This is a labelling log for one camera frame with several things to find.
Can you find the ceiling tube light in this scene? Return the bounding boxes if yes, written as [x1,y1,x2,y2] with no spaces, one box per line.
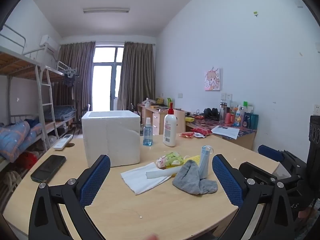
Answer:
[83,7,130,14]

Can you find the white air conditioner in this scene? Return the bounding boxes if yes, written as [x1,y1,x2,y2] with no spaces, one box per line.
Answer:
[39,35,58,53]

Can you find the white tissue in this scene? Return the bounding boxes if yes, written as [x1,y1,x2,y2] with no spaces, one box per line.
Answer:
[121,162,173,195]

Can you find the brown curtain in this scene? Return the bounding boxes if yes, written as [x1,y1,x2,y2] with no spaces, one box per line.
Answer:
[54,41,96,130]
[118,42,156,110]

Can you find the green yellow plastic bag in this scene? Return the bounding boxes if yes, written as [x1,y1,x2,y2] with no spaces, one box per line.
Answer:
[156,152,185,170]

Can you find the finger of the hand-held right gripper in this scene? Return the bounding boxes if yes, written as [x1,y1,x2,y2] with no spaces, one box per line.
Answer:
[257,144,309,174]
[238,162,278,184]

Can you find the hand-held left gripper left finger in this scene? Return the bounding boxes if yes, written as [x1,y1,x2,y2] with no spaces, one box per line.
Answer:
[28,154,111,240]

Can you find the black headphones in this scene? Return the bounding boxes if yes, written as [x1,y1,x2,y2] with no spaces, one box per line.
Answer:
[204,108,220,119]

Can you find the white lotion pump bottle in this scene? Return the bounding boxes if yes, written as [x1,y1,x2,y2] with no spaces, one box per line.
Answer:
[163,102,177,147]

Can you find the blue checked quilt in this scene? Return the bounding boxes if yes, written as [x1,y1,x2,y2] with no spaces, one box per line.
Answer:
[0,120,43,163]

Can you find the white bed ladder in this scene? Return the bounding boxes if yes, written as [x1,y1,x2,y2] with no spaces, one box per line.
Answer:
[35,65,59,150]

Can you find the grey sock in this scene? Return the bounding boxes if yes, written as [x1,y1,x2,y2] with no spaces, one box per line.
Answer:
[172,160,218,195]

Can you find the black folding chair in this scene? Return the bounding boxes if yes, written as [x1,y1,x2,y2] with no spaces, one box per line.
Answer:
[72,104,92,134]

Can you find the wooden desk with drawers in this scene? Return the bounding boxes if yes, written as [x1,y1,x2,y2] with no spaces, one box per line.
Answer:
[137,104,192,135]

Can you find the wooden chair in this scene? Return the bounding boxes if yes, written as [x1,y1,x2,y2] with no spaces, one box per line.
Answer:
[174,109,186,133]

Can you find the red bag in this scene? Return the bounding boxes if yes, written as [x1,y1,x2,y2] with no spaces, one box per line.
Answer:
[16,152,38,171]

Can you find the blue spray bottle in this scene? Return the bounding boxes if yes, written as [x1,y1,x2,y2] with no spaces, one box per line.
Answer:
[143,117,153,146]

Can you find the desk with patterned cloth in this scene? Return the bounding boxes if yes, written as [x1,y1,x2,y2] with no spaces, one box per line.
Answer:
[185,116,257,151]

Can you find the white remote control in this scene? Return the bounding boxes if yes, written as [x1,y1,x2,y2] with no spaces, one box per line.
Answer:
[53,134,73,151]

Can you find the row of toiletry bottles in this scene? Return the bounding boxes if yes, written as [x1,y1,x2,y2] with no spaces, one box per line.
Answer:
[219,100,259,130]

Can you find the large red snack packet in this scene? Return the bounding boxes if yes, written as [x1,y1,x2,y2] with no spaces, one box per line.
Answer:
[191,127,213,137]

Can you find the dark hanging clothes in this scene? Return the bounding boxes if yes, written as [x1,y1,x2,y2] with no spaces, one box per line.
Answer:
[64,67,77,87]

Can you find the white foam box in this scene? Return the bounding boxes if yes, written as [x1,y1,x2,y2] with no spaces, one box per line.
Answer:
[81,110,141,168]

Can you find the folded dark blue quilt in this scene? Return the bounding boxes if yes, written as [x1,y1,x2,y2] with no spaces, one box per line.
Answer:
[54,105,77,121]

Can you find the pink cartoon wall poster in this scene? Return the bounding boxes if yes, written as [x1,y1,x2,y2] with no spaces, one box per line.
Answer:
[204,68,222,91]

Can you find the white foam strip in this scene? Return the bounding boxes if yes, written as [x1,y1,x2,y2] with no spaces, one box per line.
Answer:
[146,166,185,180]

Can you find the blue face mask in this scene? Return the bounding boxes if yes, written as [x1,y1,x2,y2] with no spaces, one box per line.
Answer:
[198,145,214,179]

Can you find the black smartphone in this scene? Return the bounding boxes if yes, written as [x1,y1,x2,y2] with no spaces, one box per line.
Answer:
[30,155,67,183]

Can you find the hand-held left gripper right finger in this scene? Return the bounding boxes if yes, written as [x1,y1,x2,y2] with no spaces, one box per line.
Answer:
[212,154,300,240]

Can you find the white metal bunk bed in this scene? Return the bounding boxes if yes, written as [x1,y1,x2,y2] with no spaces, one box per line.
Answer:
[0,25,50,205]
[44,61,78,137]

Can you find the printed paper sheets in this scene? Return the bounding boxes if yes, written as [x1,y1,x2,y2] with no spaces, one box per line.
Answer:
[211,125,240,140]

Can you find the glass balcony door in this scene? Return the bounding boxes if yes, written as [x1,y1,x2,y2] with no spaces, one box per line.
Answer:
[91,45,125,112]

